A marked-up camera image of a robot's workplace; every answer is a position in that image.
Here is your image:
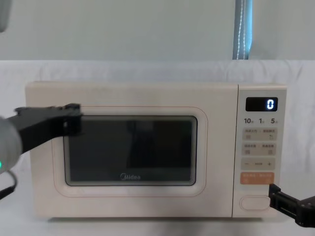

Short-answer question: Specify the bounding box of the oven control panel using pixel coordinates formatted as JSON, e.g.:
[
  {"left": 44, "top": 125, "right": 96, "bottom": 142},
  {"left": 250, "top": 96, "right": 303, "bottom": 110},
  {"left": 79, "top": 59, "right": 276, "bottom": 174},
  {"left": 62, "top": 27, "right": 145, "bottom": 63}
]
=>
[{"left": 232, "top": 84, "right": 288, "bottom": 218}]

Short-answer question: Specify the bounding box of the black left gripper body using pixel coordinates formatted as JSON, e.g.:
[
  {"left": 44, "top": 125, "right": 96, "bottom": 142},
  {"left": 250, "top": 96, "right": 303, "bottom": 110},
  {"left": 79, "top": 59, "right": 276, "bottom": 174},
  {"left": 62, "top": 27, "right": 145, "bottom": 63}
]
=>
[{"left": 6, "top": 105, "right": 65, "bottom": 158}]

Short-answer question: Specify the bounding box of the cream microwave oven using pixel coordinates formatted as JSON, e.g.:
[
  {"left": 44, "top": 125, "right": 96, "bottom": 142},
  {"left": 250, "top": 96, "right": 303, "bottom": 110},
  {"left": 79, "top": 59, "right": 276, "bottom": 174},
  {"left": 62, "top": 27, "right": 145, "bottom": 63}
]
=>
[{"left": 24, "top": 81, "right": 288, "bottom": 220}]

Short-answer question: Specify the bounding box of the white curtain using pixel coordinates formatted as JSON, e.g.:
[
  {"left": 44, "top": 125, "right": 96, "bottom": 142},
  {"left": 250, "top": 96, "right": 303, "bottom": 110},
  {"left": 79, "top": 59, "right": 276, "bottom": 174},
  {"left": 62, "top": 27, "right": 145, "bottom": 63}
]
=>
[{"left": 0, "top": 0, "right": 315, "bottom": 62}]

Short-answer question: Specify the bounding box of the thin dark cable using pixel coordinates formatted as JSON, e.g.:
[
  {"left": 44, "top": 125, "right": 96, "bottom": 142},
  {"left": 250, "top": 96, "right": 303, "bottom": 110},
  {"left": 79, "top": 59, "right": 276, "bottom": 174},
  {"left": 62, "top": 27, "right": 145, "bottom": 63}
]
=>
[{"left": 0, "top": 170, "right": 19, "bottom": 201}]

